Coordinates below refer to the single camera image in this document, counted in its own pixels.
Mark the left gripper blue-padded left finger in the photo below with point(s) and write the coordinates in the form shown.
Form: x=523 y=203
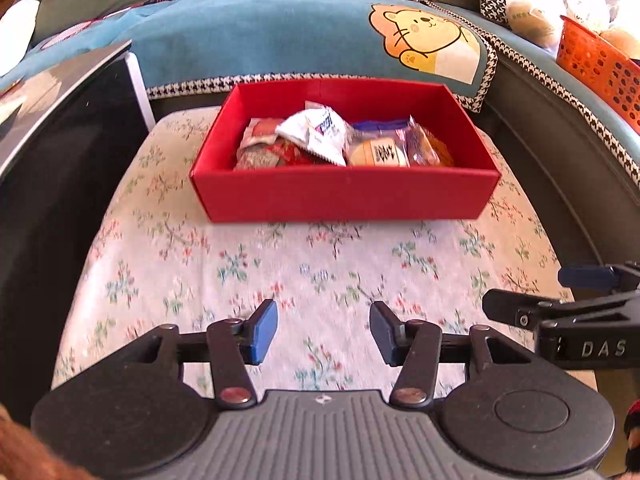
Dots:
x=233 y=345

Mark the dark blue snack packet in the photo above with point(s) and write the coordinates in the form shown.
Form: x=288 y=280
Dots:
x=397 y=124

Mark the orange plastic basket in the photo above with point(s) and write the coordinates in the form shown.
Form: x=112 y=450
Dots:
x=601 y=67

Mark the floral cushion cover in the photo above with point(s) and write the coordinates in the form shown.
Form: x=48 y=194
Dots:
x=157 y=259

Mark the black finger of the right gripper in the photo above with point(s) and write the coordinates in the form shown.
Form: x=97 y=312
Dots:
x=525 y=311

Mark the round white bun packet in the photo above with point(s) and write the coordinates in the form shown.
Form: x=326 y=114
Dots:
x=382 y=148

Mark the black glossy side table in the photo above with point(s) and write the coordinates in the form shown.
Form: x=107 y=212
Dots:
x=74 y=130

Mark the red snack packet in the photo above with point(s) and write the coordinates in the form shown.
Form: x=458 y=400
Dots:
x=262 y=148

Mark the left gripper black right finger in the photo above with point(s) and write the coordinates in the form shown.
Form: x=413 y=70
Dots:
x=414 y=347

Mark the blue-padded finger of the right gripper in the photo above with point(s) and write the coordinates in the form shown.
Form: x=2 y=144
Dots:
x=589 y=277

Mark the white noodle snack packet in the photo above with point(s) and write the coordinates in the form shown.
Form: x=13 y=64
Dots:
x=318 y=130

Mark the teal lion sofa cover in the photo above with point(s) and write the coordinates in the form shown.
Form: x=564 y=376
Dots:
x=189 y=47

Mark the red cardboard box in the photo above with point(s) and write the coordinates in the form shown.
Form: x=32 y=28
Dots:
x=325 y=192

